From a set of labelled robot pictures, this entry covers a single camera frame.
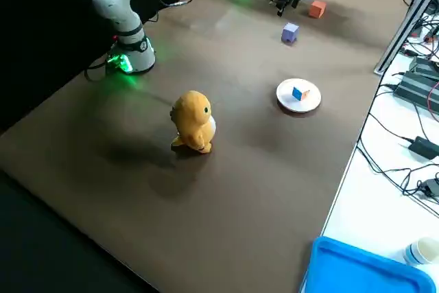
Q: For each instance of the orange foam block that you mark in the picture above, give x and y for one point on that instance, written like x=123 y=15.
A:
x=316 y=10

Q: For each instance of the purple foam block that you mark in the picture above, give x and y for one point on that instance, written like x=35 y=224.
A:
x=289 y=34

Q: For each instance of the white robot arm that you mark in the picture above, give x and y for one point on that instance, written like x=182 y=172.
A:
x=116 y=8

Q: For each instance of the white round plate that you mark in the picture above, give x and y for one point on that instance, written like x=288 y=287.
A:
x=286 y=101

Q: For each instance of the black ridged power supply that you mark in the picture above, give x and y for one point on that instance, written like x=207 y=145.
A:
x=425 y=64
x=416 y=87

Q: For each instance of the yellow plush toy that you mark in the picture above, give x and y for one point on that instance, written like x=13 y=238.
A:
x=193 y=121

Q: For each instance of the black power adapter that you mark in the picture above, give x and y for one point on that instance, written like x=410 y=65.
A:
x=427 y=147
x=430 y=186

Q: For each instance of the blue plastic tray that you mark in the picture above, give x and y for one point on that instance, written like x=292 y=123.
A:
x=360 y=269

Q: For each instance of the white paper cup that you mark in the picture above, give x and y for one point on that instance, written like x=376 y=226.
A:
x=422 y=250

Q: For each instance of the aluminium frame post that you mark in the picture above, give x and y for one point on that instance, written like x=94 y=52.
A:
x=404 y=23

